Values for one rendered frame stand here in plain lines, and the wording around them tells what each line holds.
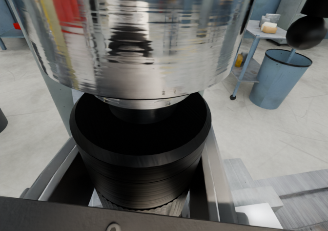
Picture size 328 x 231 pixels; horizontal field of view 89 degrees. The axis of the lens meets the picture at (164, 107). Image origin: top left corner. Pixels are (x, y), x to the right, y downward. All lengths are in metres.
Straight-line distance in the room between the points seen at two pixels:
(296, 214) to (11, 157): 1.90
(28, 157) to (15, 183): 0.23
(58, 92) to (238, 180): 0.49
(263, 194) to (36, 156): 1.73
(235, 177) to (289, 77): 1.97
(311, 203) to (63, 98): 0.67
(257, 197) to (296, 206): 0.19
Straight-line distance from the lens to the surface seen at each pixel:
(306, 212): 0.54
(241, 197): 0.34
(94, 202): 0.51
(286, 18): 5.23
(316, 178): 0.62
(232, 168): 0.42
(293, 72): 2.28
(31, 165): 1.80
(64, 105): 0.56
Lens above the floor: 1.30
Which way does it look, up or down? 39 degrees down
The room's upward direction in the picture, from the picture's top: 5 degrees clockwise
